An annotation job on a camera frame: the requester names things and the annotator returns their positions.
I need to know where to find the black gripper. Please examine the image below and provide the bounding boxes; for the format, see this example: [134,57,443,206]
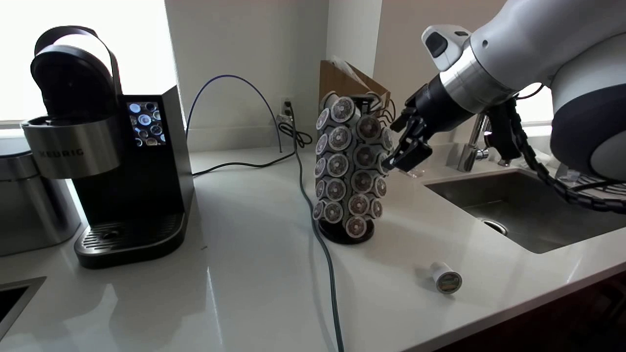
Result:
[387,76,471,172]

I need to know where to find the chrome sink faucet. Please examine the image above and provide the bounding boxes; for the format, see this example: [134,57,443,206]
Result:
[455,114,488,172]

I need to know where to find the black coffee pod carousel stand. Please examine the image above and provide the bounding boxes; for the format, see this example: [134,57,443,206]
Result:
[312,92,390,245]

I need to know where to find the wooden condiment organizer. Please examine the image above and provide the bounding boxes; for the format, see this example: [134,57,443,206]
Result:
[318,61,394,119]

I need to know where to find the dark green power cable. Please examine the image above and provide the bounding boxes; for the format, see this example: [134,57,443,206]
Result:
[183,73,345,352]

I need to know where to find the white coffee pod lying sideways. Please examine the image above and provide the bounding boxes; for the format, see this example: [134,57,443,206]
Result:
[428,262,463,294]

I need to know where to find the black Keurig coffee machine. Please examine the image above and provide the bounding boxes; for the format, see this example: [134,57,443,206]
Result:
[21,26,193,268]

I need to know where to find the stainless steel canister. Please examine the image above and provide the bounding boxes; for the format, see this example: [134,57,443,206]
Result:
[0,135,79,256]

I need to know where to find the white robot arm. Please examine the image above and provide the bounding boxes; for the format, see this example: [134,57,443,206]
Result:
[387,0,626,182]

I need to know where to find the stainless steel sink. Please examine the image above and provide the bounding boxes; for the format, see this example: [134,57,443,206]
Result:
[430,172,626,254]

